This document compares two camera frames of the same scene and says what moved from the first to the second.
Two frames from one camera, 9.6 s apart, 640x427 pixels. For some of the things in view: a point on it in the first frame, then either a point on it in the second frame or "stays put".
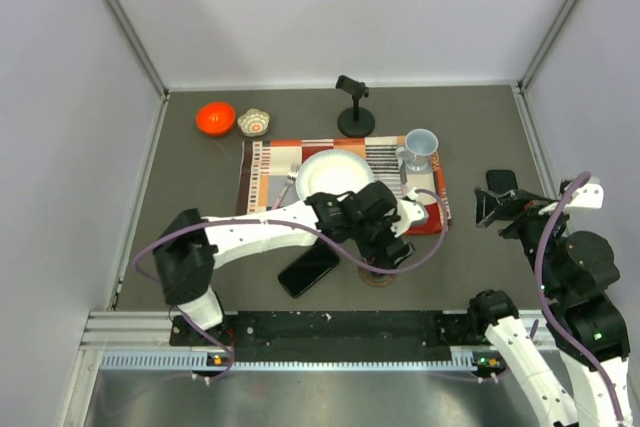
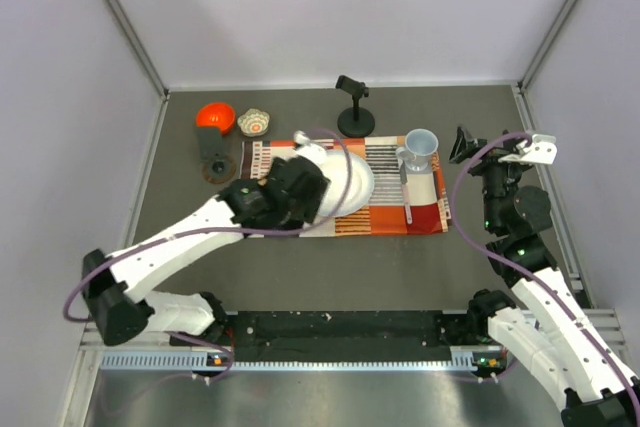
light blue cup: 420,145 stays put
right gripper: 532,204 → 490,160
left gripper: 377,253 → 305,209
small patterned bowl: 253,122 stays put
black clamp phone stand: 354,122 stays put
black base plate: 334,336 stays put
